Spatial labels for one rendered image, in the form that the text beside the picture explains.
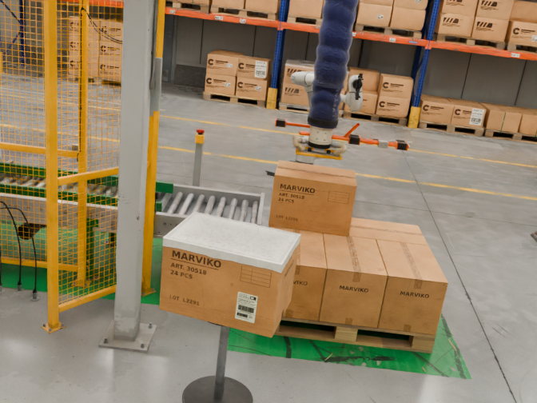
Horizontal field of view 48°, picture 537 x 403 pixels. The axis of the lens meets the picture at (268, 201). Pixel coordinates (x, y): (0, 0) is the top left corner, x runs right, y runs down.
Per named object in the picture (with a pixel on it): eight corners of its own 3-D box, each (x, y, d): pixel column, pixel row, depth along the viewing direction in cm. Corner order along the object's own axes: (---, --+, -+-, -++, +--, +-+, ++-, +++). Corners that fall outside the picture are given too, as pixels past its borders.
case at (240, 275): (158, 309, 303) (162, 237, 290) (188, 276, 340) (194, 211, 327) (272, 338, 290) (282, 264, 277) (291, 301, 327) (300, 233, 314)
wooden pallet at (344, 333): (256, 333, 407) (259, 314, 402) (263, 267, 501) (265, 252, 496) (431, 353, 407) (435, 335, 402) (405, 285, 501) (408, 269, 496)
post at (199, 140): (187, 245, 525) (195, 134, 491) (188, 241, 531) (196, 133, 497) (194, 245, 525) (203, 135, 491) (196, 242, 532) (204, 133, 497)
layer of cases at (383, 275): (260, 314, 402) (266, 261, 388) (265, 252, 495) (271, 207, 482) (435, 335, 402) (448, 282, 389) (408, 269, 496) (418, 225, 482)
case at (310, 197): (268, 225, 446) (274, 174, 432) (272, 207, 483) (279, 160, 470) (348, 237, 442) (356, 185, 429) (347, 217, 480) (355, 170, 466)
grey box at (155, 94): (124, 107, 343) (125, 54, 333) (126, 105, 348) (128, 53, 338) (158, 111, 343) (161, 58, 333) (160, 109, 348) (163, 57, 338)
